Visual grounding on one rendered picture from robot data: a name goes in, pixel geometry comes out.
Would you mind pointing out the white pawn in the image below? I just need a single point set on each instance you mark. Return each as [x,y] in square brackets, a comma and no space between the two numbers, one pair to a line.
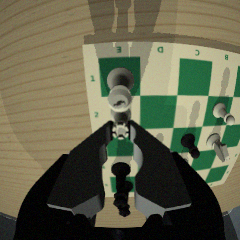
[219,110]

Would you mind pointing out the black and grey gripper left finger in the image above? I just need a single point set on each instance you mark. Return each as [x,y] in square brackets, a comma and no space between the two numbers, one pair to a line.
[72,185]

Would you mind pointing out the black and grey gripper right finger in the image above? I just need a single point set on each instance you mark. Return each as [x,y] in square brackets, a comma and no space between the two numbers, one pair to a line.
[167,185]

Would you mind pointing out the green and cream chessboard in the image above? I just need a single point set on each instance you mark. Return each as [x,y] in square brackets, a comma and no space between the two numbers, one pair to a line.
[175,89]

